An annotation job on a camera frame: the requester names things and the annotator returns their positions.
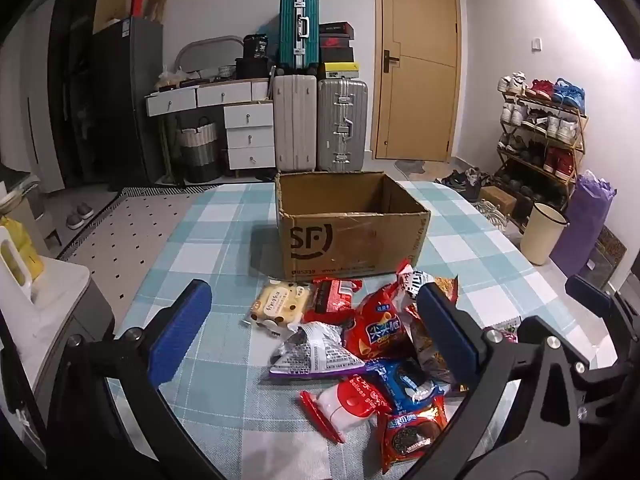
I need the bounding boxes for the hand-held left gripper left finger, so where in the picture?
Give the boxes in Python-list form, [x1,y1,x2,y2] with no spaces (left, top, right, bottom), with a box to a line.
[47,279,231,480]

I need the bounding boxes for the small cardboard box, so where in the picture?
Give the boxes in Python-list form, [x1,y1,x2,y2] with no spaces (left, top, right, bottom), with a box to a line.
[479,186,518,216]

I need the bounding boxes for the clear plastic bag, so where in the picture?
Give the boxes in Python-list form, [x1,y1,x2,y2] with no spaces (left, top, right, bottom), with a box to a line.
[157,67,183,92]

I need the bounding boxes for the fried noodle snack packet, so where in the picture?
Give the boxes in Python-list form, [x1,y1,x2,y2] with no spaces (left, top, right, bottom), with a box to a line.
[395,259,460,311]

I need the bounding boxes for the beige suitcase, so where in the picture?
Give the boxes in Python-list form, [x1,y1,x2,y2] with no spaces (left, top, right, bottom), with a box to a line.
[272,75,318,173]

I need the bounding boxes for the cream bread packet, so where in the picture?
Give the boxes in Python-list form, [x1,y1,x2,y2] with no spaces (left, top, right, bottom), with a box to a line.
[245,280,313,336]

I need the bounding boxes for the white topped side table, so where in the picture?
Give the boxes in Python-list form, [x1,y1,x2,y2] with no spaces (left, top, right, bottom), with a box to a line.
[0,252,117,411]

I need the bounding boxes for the scattered loose shoes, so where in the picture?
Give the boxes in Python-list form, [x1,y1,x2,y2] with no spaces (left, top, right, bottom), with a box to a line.
[435,167,521,231]

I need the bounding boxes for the tan wooden door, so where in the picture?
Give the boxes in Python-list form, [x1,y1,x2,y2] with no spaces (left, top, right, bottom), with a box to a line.
[374,0,461,163]

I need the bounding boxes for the brown cardboard box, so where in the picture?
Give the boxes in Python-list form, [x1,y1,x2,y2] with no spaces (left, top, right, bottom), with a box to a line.
[274,171,432,282]

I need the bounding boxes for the black yellow shoe box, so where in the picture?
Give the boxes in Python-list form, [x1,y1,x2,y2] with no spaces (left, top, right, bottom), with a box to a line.
[320,62,362,81]

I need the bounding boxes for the dark framed panel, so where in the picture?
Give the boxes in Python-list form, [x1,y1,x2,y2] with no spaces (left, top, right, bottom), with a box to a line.
[585,225,628,287]

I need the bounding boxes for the shoe rack with shoes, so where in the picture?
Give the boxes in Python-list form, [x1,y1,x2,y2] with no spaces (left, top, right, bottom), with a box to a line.
[497,71,587,201]

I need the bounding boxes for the arched grey mirror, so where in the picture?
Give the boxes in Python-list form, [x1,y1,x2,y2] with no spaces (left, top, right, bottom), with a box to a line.
[177,35,244,81]

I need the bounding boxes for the white drawer dresser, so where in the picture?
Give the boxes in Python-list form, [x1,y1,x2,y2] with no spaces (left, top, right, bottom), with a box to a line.
[146,80,276,171]

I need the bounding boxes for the white jug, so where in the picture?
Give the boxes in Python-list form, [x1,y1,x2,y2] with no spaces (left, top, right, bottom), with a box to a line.
[0,225,32,307]

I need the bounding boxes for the blue cookie packet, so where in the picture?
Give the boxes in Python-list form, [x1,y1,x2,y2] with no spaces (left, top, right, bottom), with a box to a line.
[362,357,453,416]

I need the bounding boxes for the wooden shoe rack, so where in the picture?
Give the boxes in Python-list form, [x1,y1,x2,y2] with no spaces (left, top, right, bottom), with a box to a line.
[495,90,589,233]

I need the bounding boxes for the dark tall cabinet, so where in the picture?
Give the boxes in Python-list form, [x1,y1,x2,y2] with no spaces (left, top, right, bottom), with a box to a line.
[50,0,121,193]

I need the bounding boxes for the dark red snack packet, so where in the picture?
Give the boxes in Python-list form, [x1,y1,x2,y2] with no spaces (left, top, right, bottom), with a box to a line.
[302,276,363,326]

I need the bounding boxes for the silver purple snack packet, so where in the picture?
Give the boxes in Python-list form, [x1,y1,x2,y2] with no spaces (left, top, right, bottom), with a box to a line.
[268,322,368,381]

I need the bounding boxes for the black bag white label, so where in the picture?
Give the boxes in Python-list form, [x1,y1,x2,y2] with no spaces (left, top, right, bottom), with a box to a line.
[243,34,271,61]

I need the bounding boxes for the woven laundry basket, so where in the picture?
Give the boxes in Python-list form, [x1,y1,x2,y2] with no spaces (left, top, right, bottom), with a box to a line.
[179,116,218,183]

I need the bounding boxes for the black storage bin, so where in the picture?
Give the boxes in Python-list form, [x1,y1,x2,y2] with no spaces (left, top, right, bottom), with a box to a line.
[235,57,273,80]

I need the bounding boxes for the cream bucket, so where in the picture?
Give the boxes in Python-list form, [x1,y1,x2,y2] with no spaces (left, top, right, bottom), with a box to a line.
[520,202,570,266]

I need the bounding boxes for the red chips packet blue label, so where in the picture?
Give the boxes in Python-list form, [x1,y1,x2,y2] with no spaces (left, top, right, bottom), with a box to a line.
[345,285,426,361]

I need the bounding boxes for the yellow bag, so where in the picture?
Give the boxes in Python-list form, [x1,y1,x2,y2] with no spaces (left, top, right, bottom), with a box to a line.
[0,215,44,281]

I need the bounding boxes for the small white green packet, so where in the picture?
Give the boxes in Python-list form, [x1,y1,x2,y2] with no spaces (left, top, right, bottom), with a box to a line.
[482,317,523,343]

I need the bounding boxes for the dark grey fridge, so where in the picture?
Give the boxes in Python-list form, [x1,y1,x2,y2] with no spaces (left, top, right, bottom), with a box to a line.
[92,19,166,187]

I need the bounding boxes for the purple bag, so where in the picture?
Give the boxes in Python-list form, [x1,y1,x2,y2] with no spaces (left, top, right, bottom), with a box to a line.
[550,170,617,277]

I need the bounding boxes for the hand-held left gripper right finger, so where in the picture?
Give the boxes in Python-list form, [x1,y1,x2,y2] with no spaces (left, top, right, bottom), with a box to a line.
[400,282,598,480]

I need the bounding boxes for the brown snack packet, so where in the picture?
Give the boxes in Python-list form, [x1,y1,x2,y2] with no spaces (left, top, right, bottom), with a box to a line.
[407,310,468,396]

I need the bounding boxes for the red white clear packet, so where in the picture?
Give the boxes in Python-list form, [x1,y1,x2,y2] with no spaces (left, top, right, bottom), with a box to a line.
[300,372,391,443]

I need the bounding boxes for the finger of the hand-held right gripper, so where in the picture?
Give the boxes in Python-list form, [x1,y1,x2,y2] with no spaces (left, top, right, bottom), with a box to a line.
[565,274,640,357]

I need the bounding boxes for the teal suitcase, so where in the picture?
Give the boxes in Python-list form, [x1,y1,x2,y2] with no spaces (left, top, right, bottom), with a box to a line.
[278,0,321,72]

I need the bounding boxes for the cream dotted floor mat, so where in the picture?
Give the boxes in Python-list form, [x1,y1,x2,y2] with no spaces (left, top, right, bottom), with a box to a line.
[57,187,221,261]

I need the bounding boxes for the silver suitcase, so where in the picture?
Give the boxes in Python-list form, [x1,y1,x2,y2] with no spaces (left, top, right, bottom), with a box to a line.
[317,78,367,173]

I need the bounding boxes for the red cookie packet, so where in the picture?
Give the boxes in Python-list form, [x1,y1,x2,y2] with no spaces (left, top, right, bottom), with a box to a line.
[375,395,448,476]

